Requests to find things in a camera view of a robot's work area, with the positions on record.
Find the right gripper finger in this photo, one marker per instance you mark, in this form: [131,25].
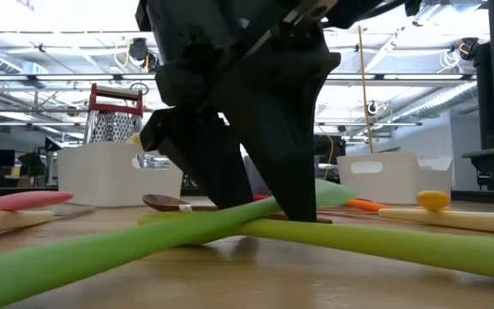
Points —
[281,129]
[200,159]

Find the brown wooden spoon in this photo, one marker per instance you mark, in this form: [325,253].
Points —
[161,202]

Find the small orange silicone spoon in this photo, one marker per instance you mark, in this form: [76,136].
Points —
[367,206]

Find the small green silicone spoon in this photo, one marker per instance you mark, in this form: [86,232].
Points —
[101,253]

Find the large green silicone spoon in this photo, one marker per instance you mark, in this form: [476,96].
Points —
[401,249]

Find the pink silicone spoon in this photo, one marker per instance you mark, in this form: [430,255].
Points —
[19,201]

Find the tall wooden stick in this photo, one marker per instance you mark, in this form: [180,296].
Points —
[366,107]

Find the red metal box grater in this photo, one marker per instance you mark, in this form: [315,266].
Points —
[110,126]

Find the white plastic bin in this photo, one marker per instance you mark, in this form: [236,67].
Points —
[401,180]
[101,176]

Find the black monitor stand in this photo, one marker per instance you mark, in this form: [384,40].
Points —
[487,111]

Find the silver ventilation duct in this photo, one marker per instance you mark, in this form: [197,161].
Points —
[444,101]

